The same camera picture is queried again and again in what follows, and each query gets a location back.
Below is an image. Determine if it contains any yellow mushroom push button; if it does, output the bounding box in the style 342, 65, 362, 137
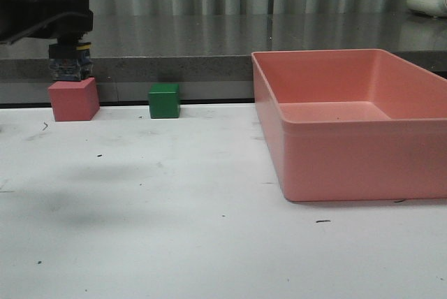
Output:
48, 41, 93, 82

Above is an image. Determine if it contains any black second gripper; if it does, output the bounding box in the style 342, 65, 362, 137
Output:
1, 0, 94, 45

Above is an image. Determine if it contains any pink plastic bin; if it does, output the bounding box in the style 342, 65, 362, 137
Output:
251, 49, 446, 202

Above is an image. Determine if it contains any green cube block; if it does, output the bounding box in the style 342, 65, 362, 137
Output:
148, 83, 180, 119

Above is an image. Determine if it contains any pink cube block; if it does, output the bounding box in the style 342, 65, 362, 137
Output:
47, 78, 100, 122

